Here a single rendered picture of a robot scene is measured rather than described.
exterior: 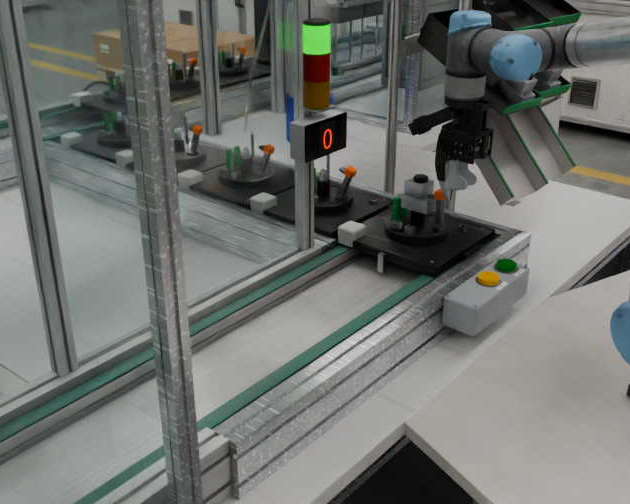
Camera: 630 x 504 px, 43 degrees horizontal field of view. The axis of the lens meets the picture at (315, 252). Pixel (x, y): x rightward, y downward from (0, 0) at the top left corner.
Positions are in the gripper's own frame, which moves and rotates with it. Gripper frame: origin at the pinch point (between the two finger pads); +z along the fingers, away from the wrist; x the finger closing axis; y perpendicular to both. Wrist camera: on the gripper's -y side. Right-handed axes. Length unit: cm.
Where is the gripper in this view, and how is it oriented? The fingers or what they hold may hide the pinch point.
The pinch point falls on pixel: (446, 193)
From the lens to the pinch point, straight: 161.3
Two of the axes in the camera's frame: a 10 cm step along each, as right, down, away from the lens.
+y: 7.7, 2.8, -5.8
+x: 6.4, -3.4, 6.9
